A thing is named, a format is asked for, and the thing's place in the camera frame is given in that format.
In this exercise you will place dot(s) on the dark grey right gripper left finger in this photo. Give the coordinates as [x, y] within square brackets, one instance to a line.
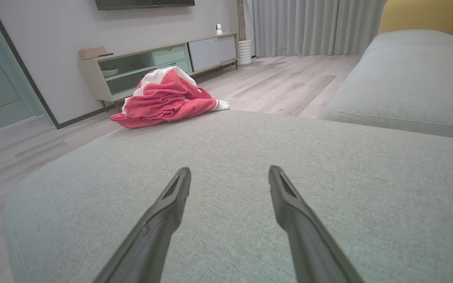
[151, 236]

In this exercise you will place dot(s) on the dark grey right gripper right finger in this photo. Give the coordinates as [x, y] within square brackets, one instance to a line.
[309, 243]

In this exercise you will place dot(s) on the red white jersey shirt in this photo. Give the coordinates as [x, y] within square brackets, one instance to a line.
[195, 109]

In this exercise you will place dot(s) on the red white-striped shorts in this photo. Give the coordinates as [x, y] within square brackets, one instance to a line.
[159, 94]

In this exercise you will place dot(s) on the white stacked bowls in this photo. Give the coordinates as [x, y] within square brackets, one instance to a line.
[110, 72]

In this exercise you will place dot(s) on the brown cardboard box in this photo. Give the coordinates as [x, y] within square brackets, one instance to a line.
[92, 52]

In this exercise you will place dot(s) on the pale green TV cabinet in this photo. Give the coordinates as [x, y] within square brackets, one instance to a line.
[210, 51]

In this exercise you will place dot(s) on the white ribbed floor vase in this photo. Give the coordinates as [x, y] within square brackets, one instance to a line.
[244, 52]

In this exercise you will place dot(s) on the grey pleated curtain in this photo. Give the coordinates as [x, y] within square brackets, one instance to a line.
[309, 25]

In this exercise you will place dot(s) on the small grey sofa seat cushion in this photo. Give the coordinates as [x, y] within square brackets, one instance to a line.
[415, 38]

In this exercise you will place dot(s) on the yellow sofa back cushion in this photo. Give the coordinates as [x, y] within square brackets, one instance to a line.
[419, 15]

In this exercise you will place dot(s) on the small white security camera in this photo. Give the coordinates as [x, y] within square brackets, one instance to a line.
[219, 29]

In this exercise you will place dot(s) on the black wall television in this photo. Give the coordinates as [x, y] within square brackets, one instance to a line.
[144, 3]

